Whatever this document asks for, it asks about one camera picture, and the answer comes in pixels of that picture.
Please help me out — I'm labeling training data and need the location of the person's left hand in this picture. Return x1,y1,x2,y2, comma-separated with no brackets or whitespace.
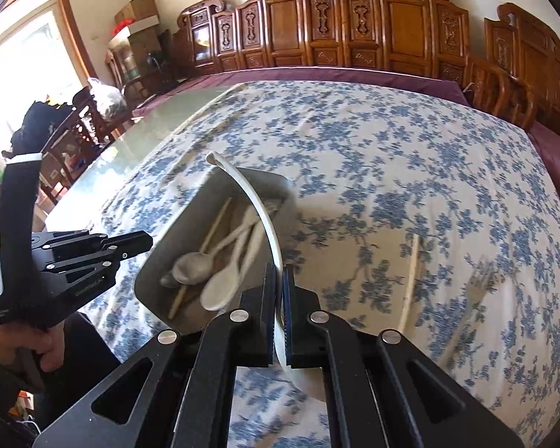
0,323,67,371

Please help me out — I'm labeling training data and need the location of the brown cardboard box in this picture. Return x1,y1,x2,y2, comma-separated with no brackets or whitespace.
114,0,160,29

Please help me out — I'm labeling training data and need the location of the blue floral tablecloth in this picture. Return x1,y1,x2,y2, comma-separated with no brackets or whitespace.
81,79,560,448

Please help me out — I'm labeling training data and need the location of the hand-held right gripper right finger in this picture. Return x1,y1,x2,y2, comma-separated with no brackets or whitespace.
281,265,526,448

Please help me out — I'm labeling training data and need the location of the bamboo chopstick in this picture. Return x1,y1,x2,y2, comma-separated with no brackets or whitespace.
168,197,233,319
402,234,420,333

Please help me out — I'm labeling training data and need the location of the carved wooden chair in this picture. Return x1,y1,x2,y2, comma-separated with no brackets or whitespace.
236,0,351,70
484,2,560,128
176,0,244,81
344,0,473,85
466,55,541,130

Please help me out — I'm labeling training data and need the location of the white and red box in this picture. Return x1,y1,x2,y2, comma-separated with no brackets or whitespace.
109,15,162,42

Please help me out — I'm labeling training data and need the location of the metal spoon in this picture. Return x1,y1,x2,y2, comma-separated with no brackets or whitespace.
174,252,216,286

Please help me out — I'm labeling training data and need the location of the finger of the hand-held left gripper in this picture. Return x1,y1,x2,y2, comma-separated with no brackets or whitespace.
30,230,153,253
40,248,134,281

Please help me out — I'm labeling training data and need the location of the dark wooden dining chair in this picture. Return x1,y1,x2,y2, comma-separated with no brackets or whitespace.
40,88,123,203
120,69,179,104

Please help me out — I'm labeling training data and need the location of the glass display cabinet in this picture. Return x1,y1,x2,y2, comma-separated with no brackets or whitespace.
104,32,174,90

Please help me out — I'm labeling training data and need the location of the person's left forearm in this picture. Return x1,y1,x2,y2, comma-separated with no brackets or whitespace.
0,350,47,448

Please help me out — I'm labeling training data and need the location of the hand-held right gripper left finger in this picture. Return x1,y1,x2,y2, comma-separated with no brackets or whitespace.
32,265,278,448

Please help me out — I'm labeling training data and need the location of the clear plastic bag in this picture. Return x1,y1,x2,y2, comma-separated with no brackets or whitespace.
87,77,128,121

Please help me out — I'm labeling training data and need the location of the metal tray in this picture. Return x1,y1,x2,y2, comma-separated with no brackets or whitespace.
134,168,299,335

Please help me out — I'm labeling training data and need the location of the large white ladle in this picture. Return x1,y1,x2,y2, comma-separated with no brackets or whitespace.
205,150,330,404

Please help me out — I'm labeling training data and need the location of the wooden window frame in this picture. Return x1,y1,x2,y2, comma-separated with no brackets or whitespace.
0,0,97,225

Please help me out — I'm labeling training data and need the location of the person's dark clothing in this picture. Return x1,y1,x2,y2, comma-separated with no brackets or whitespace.
28,312,128,435

